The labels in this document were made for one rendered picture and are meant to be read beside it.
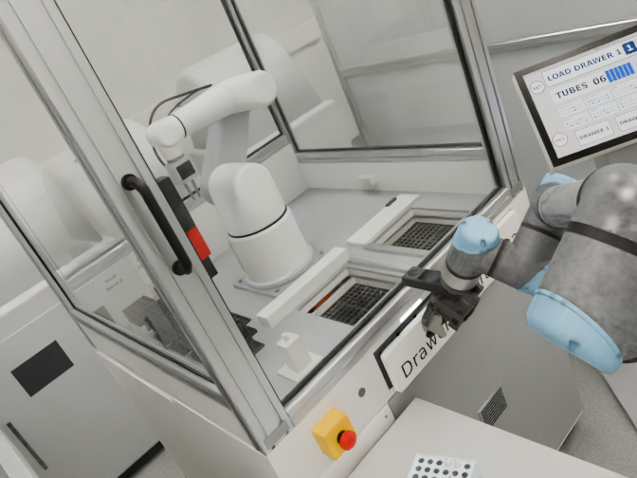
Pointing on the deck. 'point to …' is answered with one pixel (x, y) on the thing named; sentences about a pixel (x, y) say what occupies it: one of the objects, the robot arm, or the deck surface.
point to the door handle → (160, 223)
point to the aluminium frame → (476, 71)
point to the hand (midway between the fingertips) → (429, 321)
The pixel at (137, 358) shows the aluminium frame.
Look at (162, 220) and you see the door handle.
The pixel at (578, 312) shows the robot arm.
